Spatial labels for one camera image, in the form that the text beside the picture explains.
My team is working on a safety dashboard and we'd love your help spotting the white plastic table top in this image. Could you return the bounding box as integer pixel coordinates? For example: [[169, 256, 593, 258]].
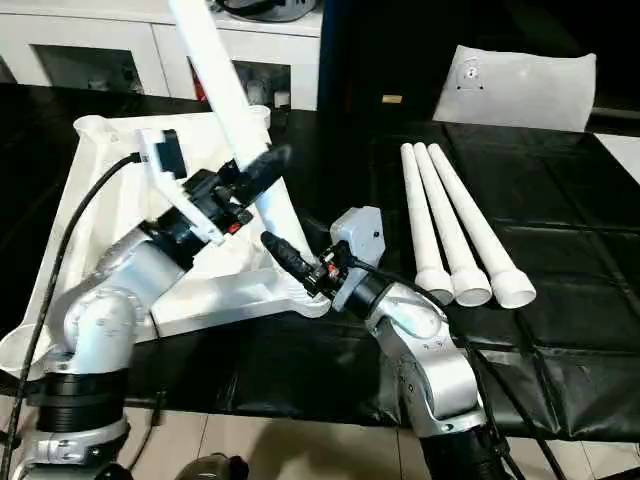
[[0, 105, 332, 382]]

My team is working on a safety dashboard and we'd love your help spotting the black work mat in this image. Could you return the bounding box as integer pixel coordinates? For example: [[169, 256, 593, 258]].
[[0, 83, 640, 443]]

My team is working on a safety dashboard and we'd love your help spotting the white flat board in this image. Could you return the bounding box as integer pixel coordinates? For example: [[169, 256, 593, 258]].
[[596, 132, 640, 188]]

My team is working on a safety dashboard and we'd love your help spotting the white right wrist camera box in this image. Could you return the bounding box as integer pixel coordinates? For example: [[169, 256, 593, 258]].
[[329, 206, 385, 273]]

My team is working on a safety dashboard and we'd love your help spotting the white cabinet with glass doors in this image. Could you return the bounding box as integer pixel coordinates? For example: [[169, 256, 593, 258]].
[[0, 0, 324, 112]]

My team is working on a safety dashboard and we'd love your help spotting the white plastic table leg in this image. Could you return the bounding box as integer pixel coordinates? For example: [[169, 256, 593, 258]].
[[399, 142, 455, 307], [167, 0, 294, 237], [426, 142, 538, 309], [412, 142, 494, 308]]

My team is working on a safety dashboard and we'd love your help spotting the dark grey robot body part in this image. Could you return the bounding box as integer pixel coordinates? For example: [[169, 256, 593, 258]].
[[173, 454, 251, 480]]

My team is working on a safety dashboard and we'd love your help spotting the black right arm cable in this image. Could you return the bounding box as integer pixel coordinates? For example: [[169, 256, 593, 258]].
[[345, 255, 566, 480]]

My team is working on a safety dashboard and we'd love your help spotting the white plastic bag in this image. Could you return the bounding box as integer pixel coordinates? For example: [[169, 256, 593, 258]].
[[432, 44, 598, 134]]

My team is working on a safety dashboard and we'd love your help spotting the metal cooking pot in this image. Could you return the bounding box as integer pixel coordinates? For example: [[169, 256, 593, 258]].
[[214, 0, 321, 24]]

